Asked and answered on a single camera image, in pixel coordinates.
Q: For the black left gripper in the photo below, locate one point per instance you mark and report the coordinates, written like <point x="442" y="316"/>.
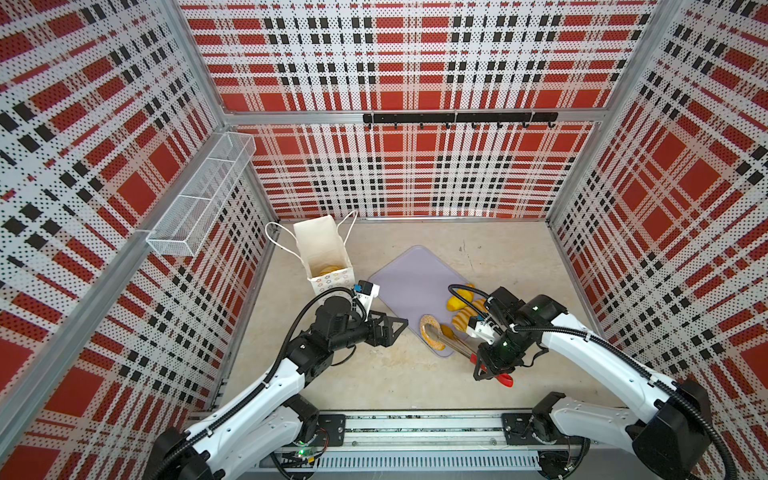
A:
<point x="377" y="339"/>

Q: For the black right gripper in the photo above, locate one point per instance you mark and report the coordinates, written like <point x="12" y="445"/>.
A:
<point x="489" y="365"/>

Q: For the red-handled steel tongs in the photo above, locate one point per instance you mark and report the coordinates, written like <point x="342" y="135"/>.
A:
<point x="504" y="379"/>

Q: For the white flowered paper bag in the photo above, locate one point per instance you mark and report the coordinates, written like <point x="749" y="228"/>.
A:
<point x="321" y="242"/>

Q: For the sesame-coated fake bread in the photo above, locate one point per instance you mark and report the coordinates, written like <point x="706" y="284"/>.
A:
<point x="432" y="334"/>

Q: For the large spiral fake bread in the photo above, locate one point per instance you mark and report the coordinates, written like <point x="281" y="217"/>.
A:
<point x="460" y="320"/>

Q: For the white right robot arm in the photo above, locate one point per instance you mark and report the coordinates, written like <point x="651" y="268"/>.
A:
<point x="665" y="423"/>

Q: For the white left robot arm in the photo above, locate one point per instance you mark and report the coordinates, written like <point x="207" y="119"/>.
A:
<point x="271" y="413"/>

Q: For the yellow pear-shaped fake bread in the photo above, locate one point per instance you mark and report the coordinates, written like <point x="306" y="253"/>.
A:
<point x="460" y="298"/>

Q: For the long spiral fake bread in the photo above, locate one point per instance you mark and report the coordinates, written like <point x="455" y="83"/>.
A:
<point x="330" y="269"/>

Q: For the lilac plastic tray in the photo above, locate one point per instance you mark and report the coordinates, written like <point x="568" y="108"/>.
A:
<point x="416" y="284"/>

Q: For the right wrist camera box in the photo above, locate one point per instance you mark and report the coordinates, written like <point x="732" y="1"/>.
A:
<point x="482" y="329"/>

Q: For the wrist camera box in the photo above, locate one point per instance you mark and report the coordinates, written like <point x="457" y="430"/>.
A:
<point x="482" y="329"/>
<point x="365" y="293"/>

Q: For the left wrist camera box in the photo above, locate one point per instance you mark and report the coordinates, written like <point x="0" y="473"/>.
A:
<point x="365" y="293"/>

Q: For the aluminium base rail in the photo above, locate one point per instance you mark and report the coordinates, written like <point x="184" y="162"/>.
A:
<point x="460" y="441"/>

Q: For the wire mesh wall basket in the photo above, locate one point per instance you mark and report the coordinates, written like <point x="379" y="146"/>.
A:
<point x="184" y="227"/>

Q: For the black wall hook rail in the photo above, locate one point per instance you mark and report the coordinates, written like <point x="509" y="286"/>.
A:
<point x="522" y="118"/>

